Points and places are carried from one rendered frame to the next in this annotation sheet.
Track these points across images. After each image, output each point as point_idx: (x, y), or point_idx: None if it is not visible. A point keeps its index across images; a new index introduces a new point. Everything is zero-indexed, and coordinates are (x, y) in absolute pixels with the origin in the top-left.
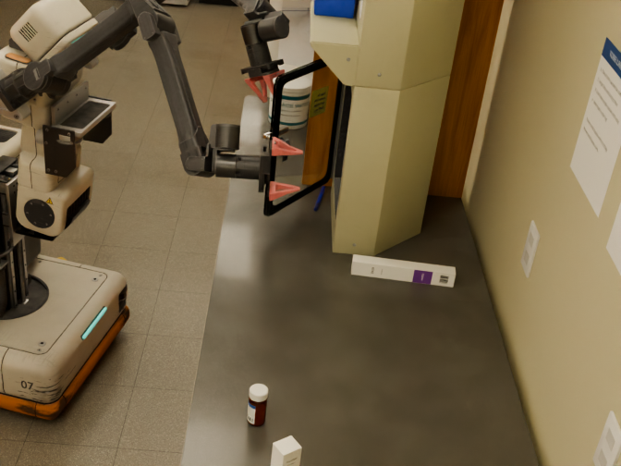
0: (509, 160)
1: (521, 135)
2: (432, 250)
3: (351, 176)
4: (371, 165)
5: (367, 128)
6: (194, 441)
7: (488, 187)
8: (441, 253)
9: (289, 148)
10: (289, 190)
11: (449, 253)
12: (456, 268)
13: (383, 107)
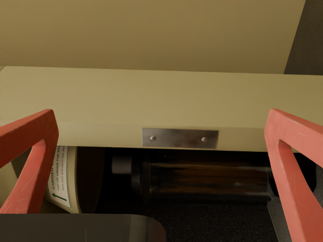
0: (163, 35)
1: (119, 11)
2: (318, 62)
3: (208, 112)
4: (170, 87)
5: (76, 96)
6: None
7: None
8: (316, 49)
9: (20, 188)
10: (298, 124)
11: (310, 45)
12: (322, 5)
13: (32, 80)
